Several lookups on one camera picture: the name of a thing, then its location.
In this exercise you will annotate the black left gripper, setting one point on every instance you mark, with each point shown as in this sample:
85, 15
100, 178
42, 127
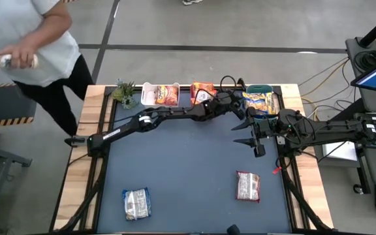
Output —
219, 107

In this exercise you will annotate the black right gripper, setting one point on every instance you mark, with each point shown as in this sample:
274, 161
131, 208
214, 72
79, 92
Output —
269, 129

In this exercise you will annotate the blue soy sauce ramen pack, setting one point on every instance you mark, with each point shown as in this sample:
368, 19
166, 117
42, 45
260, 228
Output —
260, 102
137, 205

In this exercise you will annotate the orange chicken ramen pack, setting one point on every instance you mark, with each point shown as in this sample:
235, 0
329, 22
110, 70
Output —
202, 87
204, 97

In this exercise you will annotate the red ramen noodle pack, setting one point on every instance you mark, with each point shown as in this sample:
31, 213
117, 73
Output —
167, 95
247, 186

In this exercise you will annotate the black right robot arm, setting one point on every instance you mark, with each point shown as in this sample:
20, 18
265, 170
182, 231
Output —
331, 130

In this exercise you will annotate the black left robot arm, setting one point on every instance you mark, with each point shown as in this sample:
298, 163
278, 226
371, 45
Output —
168, 114

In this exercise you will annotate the teal plastic bin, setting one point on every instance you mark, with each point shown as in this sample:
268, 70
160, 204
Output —
260, 88

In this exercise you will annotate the black clamp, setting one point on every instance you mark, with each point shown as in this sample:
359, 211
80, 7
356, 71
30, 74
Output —
241, 82

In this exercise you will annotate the small red tag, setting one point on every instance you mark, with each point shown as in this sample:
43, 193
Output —
275, 169

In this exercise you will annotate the pink plastic bin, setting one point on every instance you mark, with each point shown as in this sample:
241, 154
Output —
192, 99

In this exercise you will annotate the blue-grey table mat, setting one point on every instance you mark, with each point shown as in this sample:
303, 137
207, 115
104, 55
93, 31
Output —
188, 169

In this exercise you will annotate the white plastic bin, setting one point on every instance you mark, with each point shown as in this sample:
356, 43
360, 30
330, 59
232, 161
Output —
147, 96

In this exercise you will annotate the black rounded object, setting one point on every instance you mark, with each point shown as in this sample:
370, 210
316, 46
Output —
233, 230

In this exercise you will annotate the black slanted stand pole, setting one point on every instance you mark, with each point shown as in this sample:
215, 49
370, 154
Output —
354, 106

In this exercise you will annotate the green artificial succulent plant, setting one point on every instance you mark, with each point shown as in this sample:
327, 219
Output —
124, 94

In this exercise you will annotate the person's shoe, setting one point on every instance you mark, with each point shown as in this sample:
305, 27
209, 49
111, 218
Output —
192, 1

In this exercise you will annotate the black caster wheel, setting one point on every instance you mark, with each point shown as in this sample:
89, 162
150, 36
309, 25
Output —
358, 189

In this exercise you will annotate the person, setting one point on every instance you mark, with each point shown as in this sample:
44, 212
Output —
28, 32

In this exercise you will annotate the black aluminium table frame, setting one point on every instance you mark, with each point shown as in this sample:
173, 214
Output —
184, 88

